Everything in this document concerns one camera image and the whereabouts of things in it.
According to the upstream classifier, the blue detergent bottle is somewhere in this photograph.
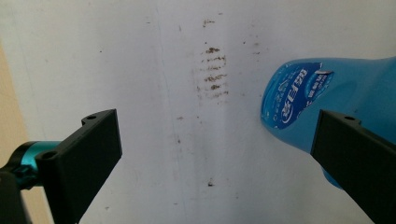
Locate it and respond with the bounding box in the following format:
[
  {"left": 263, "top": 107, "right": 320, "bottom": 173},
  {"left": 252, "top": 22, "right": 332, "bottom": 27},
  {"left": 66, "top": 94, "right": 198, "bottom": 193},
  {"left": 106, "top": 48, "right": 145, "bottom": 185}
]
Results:
[{"left": 260, "top": 56, "right": 396, "bottom": 190}]

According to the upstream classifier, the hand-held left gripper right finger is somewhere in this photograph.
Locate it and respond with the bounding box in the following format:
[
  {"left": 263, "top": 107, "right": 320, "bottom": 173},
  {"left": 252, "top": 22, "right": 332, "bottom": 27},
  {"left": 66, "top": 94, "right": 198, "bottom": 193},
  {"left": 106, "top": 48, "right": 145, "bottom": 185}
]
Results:
[{"left": 310, "top": 108, "right": 396, "bottom": 224}]

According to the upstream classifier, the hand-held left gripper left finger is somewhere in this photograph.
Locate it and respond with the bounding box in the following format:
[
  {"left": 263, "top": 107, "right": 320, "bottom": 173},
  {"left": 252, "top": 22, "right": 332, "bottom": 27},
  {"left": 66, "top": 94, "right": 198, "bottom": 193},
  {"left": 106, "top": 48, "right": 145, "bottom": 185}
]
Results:
[{"left": 35, "top": 108, "right": 123, "bottom": 224}]

